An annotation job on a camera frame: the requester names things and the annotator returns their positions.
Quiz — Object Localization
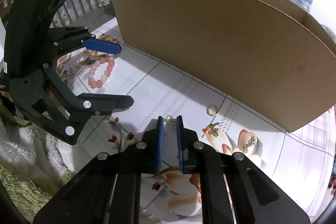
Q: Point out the brown cardboard box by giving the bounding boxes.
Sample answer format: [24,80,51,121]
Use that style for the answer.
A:
[108,0,336,132]

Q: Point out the green shaggy rug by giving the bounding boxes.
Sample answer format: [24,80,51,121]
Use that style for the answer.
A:
[0,101,74,214]

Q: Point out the pink orange bead bracelet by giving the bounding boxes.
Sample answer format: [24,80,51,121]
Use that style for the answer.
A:
[88,55,116,88]

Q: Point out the pink floral bed sheet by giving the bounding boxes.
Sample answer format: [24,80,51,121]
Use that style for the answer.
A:
[328,166,336,197]

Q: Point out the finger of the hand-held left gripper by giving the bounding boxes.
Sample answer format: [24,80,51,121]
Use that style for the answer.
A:
[10,66,135,145]
[49,26,122,57]

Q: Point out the blue water dispenser bottle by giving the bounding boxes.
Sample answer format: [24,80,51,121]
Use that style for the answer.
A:
[289,0,313,12]

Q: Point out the gold butterfly earring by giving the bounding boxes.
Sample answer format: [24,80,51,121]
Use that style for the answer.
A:
[208,122,219,138]

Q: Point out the gold hoop earring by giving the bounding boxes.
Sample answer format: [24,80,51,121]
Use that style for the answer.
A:
[163,115,177,136]

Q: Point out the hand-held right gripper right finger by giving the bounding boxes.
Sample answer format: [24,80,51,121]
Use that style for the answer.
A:
[176,115,311,224]

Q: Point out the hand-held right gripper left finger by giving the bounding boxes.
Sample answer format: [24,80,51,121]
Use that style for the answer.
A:
[33,116,164,224]

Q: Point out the gold honeycomb brooch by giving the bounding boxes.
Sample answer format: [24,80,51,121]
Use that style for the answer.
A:
[242,136,258,153]

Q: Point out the floral printed table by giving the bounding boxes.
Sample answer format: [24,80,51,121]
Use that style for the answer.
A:
[52,17,336,224]

